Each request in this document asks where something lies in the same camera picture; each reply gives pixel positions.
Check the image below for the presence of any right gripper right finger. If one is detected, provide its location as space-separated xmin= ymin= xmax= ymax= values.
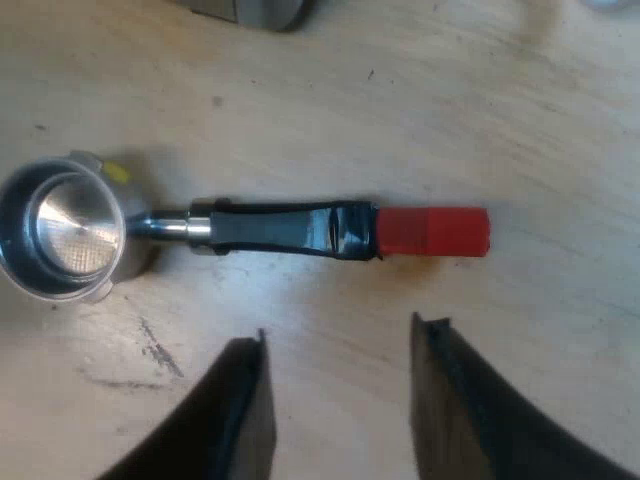
xmin=409 ymin=312 xmax=619 ymax=480

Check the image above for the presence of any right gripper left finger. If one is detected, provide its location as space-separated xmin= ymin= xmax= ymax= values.
xmin=98 ymin=328 xmax=279 ymax=480

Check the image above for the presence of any steel espresso machine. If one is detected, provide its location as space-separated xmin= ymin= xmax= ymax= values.
xmin=175 ymin=0 xmax=316 ymax=34

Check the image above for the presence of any filter holder with red-ended handle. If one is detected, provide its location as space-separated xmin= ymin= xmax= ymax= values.
xmin=0 ymin=148 xmax=491 ymax=305

